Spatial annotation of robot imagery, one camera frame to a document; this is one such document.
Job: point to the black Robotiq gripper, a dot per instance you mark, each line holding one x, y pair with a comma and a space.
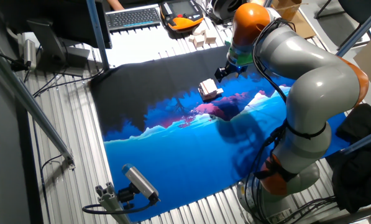
233, 69

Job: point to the wooden Jenga block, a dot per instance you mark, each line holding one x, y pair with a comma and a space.
219, 91

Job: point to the person forearm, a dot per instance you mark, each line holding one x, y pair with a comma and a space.
115, 4

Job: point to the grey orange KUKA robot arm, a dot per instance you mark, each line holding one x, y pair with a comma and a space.
322, 84

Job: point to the wooden Jenga tower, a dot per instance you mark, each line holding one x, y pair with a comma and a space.
207, 88

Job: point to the green gripper flange adapter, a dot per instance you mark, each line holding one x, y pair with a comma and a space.
239, 57

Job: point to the large wooden cube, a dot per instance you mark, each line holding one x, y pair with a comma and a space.
210, 36

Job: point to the medium wooden cube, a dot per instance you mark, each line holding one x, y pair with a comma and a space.
199, 41

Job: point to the small wooden block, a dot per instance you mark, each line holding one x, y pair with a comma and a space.
191, 38

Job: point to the pale wooden block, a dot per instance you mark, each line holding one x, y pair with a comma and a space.
199, 29

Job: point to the orange black teach pendant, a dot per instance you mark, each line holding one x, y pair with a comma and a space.
182, 15

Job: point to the blue landscape printed mat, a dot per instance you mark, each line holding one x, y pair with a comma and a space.
172, 149

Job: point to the cardboard box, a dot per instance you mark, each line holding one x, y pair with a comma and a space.
286, 7

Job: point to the black computer keyboard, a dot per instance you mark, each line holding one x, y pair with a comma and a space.
132, 18

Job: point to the black office chair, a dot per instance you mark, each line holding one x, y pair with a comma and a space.
359, 9

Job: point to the black computer monitor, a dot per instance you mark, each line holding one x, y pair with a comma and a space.
64, 18

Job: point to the black bag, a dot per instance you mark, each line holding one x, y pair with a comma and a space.
359, 174

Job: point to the grey monitor stand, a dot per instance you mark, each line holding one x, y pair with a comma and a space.
53, 46

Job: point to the small silver webcam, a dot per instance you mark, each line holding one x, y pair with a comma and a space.
30, 53

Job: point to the long aluminium bar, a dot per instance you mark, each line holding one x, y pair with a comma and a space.
26, 102

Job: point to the blue frame post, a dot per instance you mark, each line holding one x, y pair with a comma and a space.
97, 34

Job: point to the silver camera with blue end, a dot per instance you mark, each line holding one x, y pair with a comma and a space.
140, 182

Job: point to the blue frame bar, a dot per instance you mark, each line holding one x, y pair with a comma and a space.
359, 32
363, 141

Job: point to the black camera ball mount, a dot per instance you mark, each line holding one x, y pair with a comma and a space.
127, 194

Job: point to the aluminium profile camera mount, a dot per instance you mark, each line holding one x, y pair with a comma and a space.
109, 199

